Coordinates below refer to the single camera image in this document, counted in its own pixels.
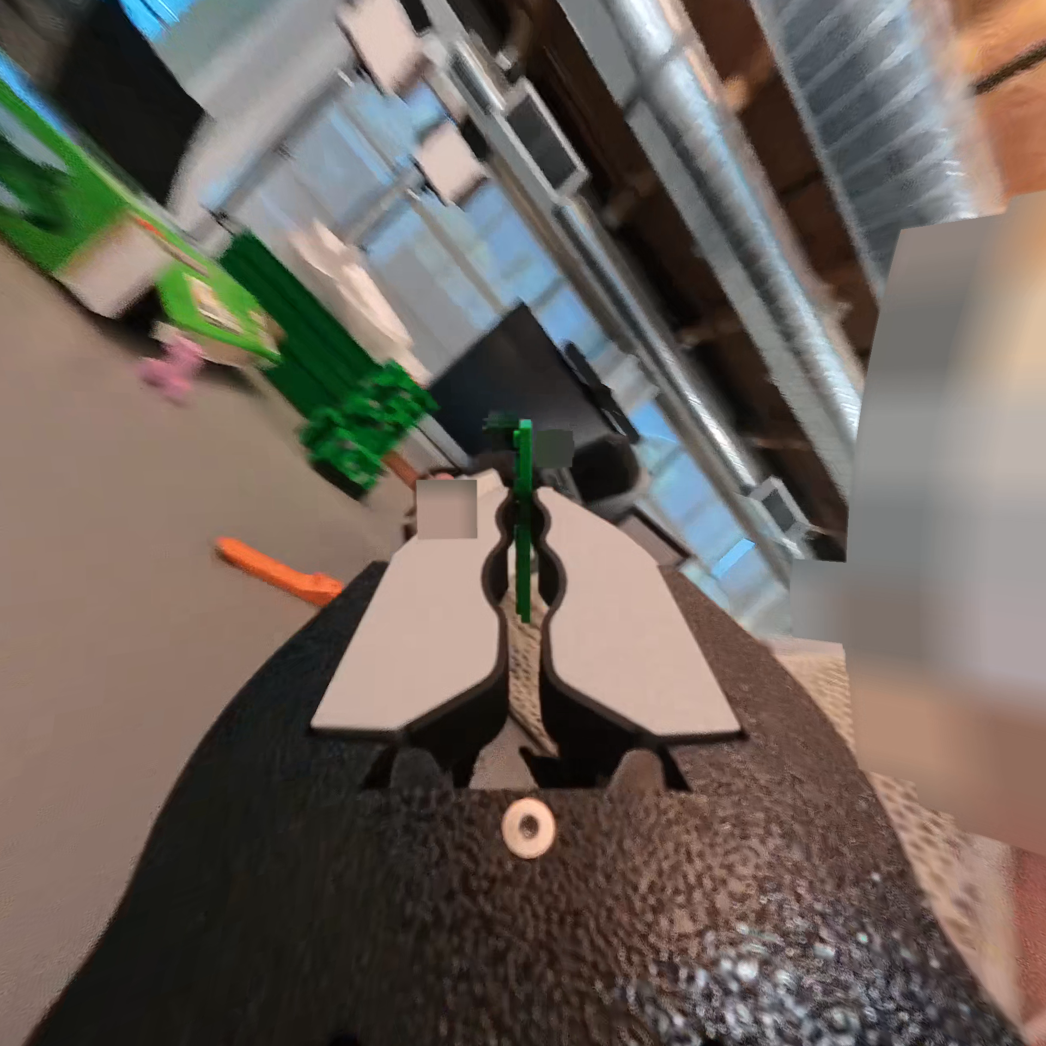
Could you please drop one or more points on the black monitor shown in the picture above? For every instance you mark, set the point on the black monitor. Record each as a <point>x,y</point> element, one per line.
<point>507,368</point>

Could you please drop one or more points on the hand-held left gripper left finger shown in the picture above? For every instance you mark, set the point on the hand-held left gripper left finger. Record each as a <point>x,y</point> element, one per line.
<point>425,637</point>

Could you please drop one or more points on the person in knitted sweater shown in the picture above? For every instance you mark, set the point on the person in knitted sweater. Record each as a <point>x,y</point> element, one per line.
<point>940,882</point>

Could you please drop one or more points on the silver ventilation duct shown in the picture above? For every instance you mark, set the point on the silver ventilation duct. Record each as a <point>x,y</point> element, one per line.
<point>735,245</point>

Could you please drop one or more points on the flat green lego box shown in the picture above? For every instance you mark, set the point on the flat green lego box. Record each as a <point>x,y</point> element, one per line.
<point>73,188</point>

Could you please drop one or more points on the long green lego plate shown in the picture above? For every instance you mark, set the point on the long green lego plate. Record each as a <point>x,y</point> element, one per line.
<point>523,458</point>

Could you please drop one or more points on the orange brick separator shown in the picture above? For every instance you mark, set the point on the orange brick separator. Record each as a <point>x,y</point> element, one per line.
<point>278,572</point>

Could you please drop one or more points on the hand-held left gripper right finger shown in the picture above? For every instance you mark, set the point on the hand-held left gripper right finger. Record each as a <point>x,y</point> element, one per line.
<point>629,637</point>

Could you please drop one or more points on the pink lego pig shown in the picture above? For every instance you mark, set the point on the pink lego pig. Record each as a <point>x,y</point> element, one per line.
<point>176,372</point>

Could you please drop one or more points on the green plastic crate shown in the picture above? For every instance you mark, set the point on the green plastic crate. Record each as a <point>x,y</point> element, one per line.
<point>302,327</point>

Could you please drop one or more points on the green pixelated lego build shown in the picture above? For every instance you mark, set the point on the green pixelated lego build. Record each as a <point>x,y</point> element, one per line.
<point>368,425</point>

